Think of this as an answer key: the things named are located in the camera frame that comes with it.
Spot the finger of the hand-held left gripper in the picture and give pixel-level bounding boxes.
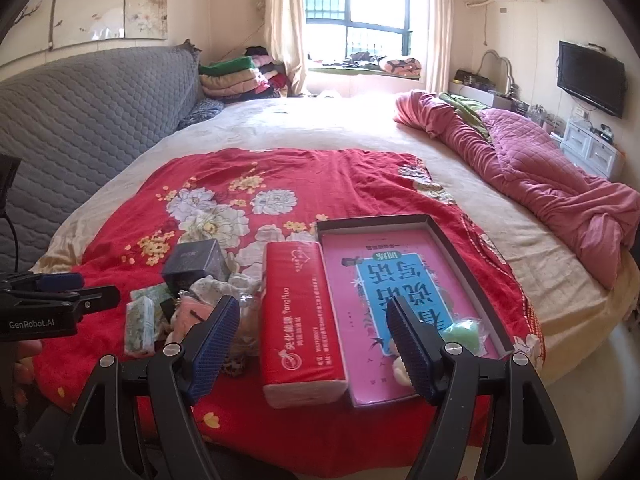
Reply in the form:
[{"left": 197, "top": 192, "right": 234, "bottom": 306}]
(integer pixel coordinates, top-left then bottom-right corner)
[
  {"left": 47, "top": 285, "right": 121, "bottom": 317},
  {"left": 0, "top": 272, "right": 84, "bottom": 295}
]

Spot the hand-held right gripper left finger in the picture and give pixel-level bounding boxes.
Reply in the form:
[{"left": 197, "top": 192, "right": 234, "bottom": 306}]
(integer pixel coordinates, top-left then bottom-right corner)
[{"left": 52, "top": 295, "right": 242, "bottom": 480}]

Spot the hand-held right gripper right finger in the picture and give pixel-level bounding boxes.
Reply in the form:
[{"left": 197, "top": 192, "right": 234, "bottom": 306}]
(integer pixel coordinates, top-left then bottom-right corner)
[{"left": 385, "top": 295, "right": 583, "bottom": 480}]

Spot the shallow dark cardboard box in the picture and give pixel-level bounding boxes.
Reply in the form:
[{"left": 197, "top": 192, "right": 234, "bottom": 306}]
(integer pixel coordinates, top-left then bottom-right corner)
[{"left": 315, "top": 214, "right": 516, "bottom": 408}]

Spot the person's left hand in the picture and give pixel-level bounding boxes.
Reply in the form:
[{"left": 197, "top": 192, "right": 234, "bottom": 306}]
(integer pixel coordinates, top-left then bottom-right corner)
[{"left": 10, "top": 339, "right": 47, "bottom": 382}]

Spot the small white plush toy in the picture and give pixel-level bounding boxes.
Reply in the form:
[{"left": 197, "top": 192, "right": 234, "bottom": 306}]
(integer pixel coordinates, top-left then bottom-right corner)
[{"left": 391, "top": 342, "right": 416, "bottom": 386}]

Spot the leopard print cloth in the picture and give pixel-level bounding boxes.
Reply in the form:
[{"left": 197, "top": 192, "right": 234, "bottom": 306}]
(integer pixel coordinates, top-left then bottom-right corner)
[{"left": 220, "top": 355, "right": 247, "bottom": 379}]

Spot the clear plastic bag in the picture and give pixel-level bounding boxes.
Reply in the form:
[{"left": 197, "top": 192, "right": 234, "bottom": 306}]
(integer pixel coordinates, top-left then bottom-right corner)
[{"left": 227, "top": 272, "right": 266, "bottom": 361}]

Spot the green sponge in plastic wrap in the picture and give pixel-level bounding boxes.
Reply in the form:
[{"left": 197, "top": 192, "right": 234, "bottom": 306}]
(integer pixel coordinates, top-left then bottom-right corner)
[{"left": 442, "top": 316, "right": 488, "bottom": 356}]

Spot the pink book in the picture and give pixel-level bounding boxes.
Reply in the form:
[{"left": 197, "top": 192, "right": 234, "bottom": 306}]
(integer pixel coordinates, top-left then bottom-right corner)
[{"left": 320, "top": 227, "right": 503, "bottom": 406}]

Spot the dark grey box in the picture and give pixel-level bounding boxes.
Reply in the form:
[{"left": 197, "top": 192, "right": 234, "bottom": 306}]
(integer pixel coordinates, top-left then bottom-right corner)
[{"left": 161, "top": 239, "right": 231, "bottom": 293}]

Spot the red tissue pack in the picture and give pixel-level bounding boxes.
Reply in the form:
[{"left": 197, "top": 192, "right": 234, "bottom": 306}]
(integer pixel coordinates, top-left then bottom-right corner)
[{"left": 259, "top": 241, "right": 349, "bottom": 409}]

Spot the grey quilted headboard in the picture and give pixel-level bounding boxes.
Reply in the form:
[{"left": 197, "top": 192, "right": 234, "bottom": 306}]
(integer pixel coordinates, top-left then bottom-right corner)
[{"left": 0, "top": 45, "right": 206, "bottom": 281}]

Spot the red floral blanket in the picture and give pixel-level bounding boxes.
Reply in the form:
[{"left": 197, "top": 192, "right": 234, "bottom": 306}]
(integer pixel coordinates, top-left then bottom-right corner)
[{"left": 32, "top": 147, "right": 543, "bottom": 466}]

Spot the dark patterned pillow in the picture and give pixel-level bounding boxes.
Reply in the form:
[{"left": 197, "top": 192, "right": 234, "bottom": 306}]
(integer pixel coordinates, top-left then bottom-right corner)
[{"left": 177, "top": 99, "right": 226, "bottom": 130}]

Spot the pink quilt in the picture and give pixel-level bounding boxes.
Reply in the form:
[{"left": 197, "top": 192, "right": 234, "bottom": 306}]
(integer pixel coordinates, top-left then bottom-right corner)
[{"left": 393, "top": 91, "right": 640, "bottom": 291}]

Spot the bed with cream sheet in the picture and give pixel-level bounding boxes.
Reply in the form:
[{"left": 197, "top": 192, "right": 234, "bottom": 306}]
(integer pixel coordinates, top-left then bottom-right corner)
[{"left": 30, "top": 91, "right": 640, "bottom": 401}]

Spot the green cloth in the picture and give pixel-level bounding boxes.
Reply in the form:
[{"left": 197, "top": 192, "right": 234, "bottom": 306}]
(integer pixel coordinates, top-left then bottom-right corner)
[{"left": 440, "top": 92, "right": 493, "bottom": 136}]

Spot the stack of folded clothes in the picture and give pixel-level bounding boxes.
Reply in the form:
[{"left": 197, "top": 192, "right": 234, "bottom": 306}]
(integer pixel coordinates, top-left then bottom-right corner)
[{"left": 198, "top": 46, "right": 291, "bottom": 103}]

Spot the white drawer cabinet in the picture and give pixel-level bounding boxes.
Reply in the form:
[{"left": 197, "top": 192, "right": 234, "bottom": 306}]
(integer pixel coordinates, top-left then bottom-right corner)
[{"left": 560, "top": 120, "right": 623, "bottom": 178}]

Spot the dresser with small items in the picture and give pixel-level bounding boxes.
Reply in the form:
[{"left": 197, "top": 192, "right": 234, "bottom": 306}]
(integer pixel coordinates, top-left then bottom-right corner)
[{"left": 447, "top": 69, "right": 568, "bottom": 133}]

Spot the folded floral blanket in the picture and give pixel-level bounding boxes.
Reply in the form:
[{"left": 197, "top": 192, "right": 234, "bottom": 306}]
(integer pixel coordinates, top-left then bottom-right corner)
[{"left": 379, "top": 56, "right": 422, "bottom": 79}]

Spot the cream curtain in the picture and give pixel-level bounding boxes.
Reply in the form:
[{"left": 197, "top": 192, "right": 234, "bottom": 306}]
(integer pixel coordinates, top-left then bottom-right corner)
[
  {"left": 264, "top": 0, "right": 307, "bottom": 96},
  {"left": 420, "top": 0, "right": 453, "bottom": 96}
]

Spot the black flat television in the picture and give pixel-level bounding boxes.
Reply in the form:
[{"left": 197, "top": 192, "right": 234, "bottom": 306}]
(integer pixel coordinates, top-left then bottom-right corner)
[{"left": 557, "top": 40, "right": 627, "bottom": 118}]

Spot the barred window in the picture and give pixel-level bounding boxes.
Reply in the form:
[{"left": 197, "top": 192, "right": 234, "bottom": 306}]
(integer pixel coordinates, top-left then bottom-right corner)
[{"left": 302, "top": 0, "right": 423, "bottom": 61}]

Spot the black cable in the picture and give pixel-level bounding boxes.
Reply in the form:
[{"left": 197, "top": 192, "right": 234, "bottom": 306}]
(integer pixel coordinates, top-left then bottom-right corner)
[{"left": 2, "top": 207, "right": 22, "bottom": 276}]

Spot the floral wall painting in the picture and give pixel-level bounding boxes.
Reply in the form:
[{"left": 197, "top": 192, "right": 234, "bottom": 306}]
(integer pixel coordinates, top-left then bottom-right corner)
[{"left": 10, "top": 0, "right": 168, "bottom": 53}]

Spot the white curved frame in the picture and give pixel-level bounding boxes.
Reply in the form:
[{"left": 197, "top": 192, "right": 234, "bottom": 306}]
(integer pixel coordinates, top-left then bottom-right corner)
[{"left": 479, "top": 49, "right": 517, "bottom": 97}]

